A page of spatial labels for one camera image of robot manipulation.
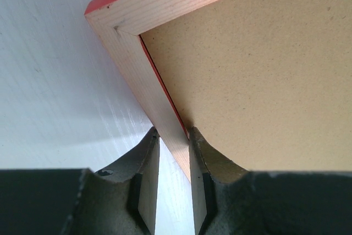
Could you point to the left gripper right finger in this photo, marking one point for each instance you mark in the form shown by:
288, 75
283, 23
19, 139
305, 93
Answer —
228, 199

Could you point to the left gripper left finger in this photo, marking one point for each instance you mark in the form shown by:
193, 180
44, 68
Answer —
117, 199

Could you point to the red picture frame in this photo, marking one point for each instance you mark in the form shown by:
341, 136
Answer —
267, 82

